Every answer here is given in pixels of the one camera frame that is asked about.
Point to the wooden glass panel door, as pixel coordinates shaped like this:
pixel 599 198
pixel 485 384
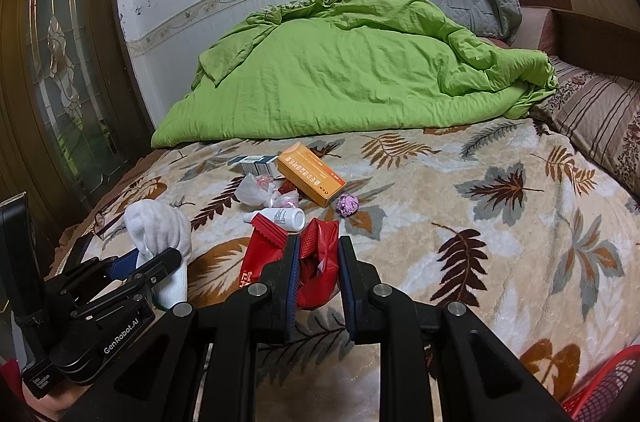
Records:
pixel 60 77

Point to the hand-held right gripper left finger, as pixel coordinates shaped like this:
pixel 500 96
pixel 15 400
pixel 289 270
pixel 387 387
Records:
pixel 292 282

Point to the brown headboard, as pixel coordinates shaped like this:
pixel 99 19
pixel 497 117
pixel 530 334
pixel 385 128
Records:
pixel 590 32

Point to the thin frame eyeglasses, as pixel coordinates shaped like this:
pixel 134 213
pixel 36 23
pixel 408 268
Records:
pixel 107 224

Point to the pink clear candy wrapper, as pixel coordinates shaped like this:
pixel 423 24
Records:
pixel 287 202

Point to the striped floral pillow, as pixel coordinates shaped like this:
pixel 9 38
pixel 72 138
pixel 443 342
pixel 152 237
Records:
pixel 595 112

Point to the green quilt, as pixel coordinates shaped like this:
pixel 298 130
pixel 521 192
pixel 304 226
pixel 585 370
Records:
pixel 350 77

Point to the white and blue medicine box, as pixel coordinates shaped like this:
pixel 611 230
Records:
pixel 255 162

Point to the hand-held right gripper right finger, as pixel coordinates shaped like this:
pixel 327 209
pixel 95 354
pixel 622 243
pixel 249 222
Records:
pixel 347 287

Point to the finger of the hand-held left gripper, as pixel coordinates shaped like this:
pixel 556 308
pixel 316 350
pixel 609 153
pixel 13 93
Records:
pixel 160 264
pixel 125 266

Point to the red plastic basket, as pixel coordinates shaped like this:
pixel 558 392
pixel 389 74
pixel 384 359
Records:
pixel 615 382

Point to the person's left forearm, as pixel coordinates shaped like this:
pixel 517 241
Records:
pixel 10 382

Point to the leaf print blanket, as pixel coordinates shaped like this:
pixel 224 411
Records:
pixel 475 212

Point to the orange medicine box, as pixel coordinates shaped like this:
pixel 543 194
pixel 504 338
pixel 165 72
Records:
pixel 310 172

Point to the white knit glove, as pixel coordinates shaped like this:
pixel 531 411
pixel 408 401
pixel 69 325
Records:
pixel 155 227

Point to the white plastic bottle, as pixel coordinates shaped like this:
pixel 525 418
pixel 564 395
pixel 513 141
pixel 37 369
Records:
pixel 280 217

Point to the crumpled white plastic wrap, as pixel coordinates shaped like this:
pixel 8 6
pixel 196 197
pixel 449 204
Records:
pixel 250 189

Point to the red wet wipe packet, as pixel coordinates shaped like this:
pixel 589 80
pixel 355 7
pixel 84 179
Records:
pixel 317 252

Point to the purple crumpled wrapper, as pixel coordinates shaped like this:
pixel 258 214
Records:
pixel 349 205

